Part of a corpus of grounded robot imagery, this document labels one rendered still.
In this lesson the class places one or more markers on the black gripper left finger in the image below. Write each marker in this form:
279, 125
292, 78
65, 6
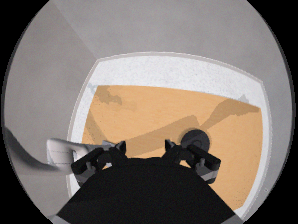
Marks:
84, 167

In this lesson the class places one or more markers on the black round disk with center stud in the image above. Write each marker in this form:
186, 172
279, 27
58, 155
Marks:
196, 137

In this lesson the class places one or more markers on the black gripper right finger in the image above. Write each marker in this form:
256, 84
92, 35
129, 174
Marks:
207, 165

